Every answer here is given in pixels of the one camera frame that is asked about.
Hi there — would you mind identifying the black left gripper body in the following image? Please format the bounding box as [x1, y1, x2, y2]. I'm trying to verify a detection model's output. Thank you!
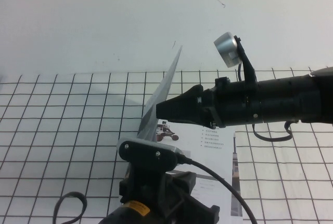
[162, 171, 197, 201]

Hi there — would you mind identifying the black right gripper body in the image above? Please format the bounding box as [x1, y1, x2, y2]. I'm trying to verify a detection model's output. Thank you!
[202, 77, 247, 129]

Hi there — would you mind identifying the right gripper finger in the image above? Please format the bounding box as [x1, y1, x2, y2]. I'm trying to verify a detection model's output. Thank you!
[157, 108, 204, 125]
[155, 84, 204, 112]

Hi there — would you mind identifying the AgileX robotics catalogue book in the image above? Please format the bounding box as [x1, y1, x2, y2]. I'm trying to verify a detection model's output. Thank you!
[126, 44, 245, 224]

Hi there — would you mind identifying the white black-grid tablecloth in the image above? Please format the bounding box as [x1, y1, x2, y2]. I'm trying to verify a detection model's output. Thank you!
[0, 67, 333, 224]

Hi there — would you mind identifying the black left camera cable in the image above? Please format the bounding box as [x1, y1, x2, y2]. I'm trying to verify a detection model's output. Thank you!
[53, 155, 258, 224]

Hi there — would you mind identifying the black camera cable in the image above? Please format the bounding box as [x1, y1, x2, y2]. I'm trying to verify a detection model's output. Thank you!
[237, 64, 293, 142]
[53, 155, 258, 224]

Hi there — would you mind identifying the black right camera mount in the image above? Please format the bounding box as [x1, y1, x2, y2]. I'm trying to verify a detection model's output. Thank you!
[234, 35, 258, 84]

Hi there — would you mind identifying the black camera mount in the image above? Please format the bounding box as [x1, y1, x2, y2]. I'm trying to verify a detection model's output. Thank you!
[118, 140, 180, 209]
[234, 35, 258, 84]

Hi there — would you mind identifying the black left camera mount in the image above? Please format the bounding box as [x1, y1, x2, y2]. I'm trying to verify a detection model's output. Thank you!
[118, 140, 180, 209]

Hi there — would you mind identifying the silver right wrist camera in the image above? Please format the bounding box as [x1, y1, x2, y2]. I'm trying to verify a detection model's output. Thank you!
[213, 32, 241, 68]

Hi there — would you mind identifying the black right camera cable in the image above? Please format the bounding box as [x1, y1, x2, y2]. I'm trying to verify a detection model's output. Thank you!
[237, 64, 293, 142]

